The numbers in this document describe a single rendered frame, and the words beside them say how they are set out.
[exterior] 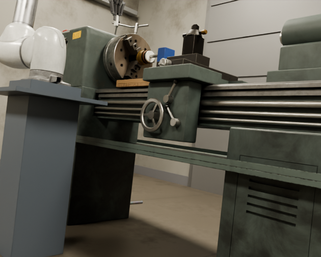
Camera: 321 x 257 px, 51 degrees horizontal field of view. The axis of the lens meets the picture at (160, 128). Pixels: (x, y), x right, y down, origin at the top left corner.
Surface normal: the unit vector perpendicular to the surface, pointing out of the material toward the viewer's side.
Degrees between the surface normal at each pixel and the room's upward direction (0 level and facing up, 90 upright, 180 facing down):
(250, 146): 90
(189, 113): 90
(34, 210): 90
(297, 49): 90
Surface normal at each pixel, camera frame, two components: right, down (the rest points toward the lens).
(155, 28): -0.71, -0.09
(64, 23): 0.70, 0.07
